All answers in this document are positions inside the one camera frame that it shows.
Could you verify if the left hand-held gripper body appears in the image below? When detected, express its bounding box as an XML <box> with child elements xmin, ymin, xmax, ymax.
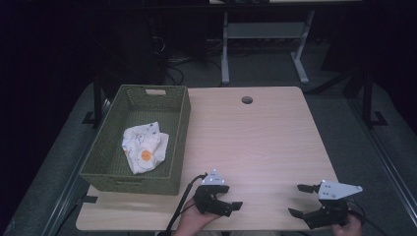
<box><xmin>193</xmin><ymin>168</ymin><xmax>231</xmax><ymax>217</ymax></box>

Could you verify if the white cloth with orange print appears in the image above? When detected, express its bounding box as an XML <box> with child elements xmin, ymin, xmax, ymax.
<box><xmin>121</xmin><ymin>121</ymin><xmax>170</xmax><ymax>175</ymax></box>

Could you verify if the person's right hand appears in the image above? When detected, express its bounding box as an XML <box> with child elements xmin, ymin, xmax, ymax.
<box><xmin>331</xmin><ymin>212</ymin><xmax>364</xmax><ymax>236</ymax></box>

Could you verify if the green woven basket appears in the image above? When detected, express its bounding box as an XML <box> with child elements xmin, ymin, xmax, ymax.
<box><xmin>79</xmin><ymin>84</ymin><xmax>192</xmax><ymax>197</ymax></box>

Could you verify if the person's left hand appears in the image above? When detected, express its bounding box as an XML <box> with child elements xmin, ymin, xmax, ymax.
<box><xmin>172</xmin><ymin>206</ymin><xmax>221</xmax><ymax>236</ymax></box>

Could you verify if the white metal desk frame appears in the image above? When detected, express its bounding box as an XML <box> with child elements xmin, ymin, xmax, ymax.
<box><xmin>220</xmin><ymin>9</ymin><xmax>317</xmax><ymax>86</ymax></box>

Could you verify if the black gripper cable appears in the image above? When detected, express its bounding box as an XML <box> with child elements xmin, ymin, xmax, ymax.
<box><xmin>163</xmin><ymin>172</ymin><xmax>209</xmax><ymax>236</ymax></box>
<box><xmin>346</xmin><ymin>199</ymin><xmax>392</xmax><ymax>236</ymax></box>

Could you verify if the metal floor rail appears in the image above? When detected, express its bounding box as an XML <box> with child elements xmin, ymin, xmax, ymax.
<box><xmin>40</xmin><ymin>97</ymin><xmax>112</xmax><ymax>236</ymax></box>
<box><xmin>348</xmin><ymin>96</ymin><xmax>417</xmax><ymax>227</ymax></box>

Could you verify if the bundle of floor cables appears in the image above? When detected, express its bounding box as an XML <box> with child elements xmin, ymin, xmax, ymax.
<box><xmin>149</xmin><ymin>34</ymin><xmax>224</xmax><ymax>87</ymax></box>

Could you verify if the black metal stand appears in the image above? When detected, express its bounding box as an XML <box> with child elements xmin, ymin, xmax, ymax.
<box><xmin>82</xmin><ymin>42</ymin><xmax>111</xmax><ymax>130</ymax></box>
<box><xmin>343</xmin><ymin>67</ymin><xmax>389</xmax><ymax>130</ymax></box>

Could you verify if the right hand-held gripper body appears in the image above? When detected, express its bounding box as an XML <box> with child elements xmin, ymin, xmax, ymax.
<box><xmin>304</xmin><ymin>179</ymin><xmax>364</xmax><ymax>230</ymax></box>

